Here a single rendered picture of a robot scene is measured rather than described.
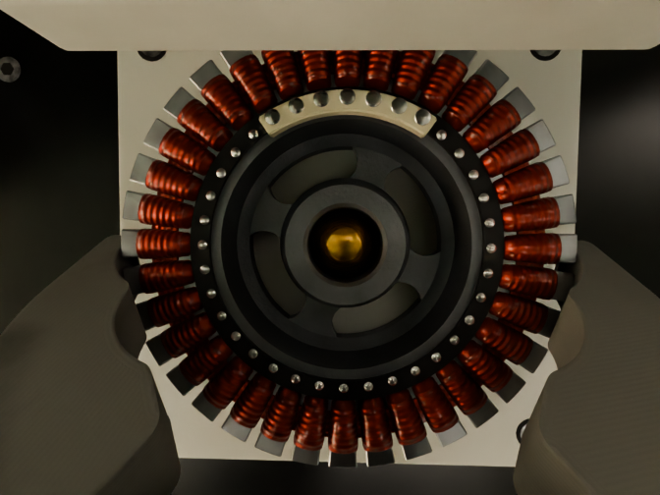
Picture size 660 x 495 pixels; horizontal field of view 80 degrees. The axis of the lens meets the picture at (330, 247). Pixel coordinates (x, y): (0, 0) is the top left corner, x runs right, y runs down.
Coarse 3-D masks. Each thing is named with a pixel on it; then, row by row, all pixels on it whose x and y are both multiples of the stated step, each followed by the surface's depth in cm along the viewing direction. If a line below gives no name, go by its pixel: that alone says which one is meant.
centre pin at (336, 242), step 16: (320, 224) 11; (336, 224) 10; (352, 224) 10; (368, 224) 11; (320, 240) 11; (336, 240) 10; (352, 240) 10; (368, 240) 11; (320, 256) 11; (336, 256) 10; (352, 256) 10; (368, 256) 11; (336, 272) 11; (352, 272) 11
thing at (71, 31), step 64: (0, 0) 3; (64, 0) 3; (128, 0) 3; (192, 0) 3; (256, 0) 3; (320, 0) 3; (384, 0) 3; (448, 0) 3; (512, 0) 3; (576, 0) 3; (640, 0) 3
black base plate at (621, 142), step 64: (0, 64) 14; (64, 64) 14; (640, 64) 14; (0, 128) 14; (64, 128) 14; (640, 128) 14; (0, 192) 14; (64, 192) 14; (640, 192) 14; (0, 256) 15; (64, 256) 15; (640, 256) 14; (0, 320) 15
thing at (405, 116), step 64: (256, 64) 9; (320, 64) 9; (384, 64) 9; (448, 64) 9; (192, 128) 9; (256, 128) 10; (320, 128) 10; (384, 128) 10; (448, 128) 9; (512, 128) 9; (128, 192) 10; (192, 192) 10; (256, 192) 11; (320, 192) 10; (384, 192) 11; (448, 192) 11; (512, 192) 9; (128, 256) 10; (192, 256) 10; (384, 256) 10; (448, 256) 11; (512, 256) 9; (576, 256) 10; (192, 320) 10; (256, 320) 11; (320, 320) 12; (448, 320) 10; (512, 320) 9; (192, 384) 10; (256, 384) 10; (320, 384) 10; (384, 384) 10; (448, 384) 9; (512, 384) 10; (320, 448) 10; (384, 448) 10
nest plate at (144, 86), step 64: (128, 64) 13; (192, 64) 13; (512, 64) 13; (576, 64) 13; (128, 128) 13; (576, 128) 13; (576, 192) 13; (256, 256) 13; (384, 320) 13; (192, 448) 14; (256, 448) 13; (448, 448) 13; (512, 448) 13
